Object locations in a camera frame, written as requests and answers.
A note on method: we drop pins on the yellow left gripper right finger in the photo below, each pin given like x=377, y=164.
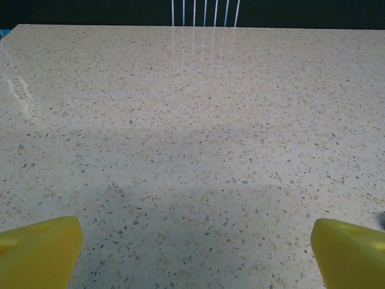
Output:
x=352, y=259

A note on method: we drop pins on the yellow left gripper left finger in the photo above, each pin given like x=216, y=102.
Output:
x=36, y=256

